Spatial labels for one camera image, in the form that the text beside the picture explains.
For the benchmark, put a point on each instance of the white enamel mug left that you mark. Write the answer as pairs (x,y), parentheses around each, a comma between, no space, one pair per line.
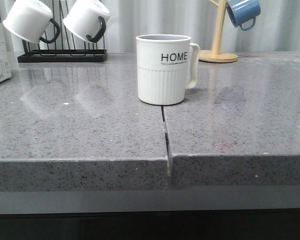
(29,19)

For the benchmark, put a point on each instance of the black wire mug rack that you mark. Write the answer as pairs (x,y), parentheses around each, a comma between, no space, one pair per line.
(67,47)

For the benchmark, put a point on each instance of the wooden mug tree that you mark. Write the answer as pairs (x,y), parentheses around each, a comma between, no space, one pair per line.
(215,55)

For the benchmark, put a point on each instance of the white HOME mug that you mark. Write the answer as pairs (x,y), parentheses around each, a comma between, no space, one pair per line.
(167,66)

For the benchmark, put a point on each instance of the white enamel mug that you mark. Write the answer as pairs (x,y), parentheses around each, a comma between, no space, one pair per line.
(29,19)
(87,20)

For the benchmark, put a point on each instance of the white enamel mug right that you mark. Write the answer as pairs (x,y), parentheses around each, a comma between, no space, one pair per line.
(87,20)

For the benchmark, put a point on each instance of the blue mug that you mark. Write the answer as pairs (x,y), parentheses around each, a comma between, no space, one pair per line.
(243,13)

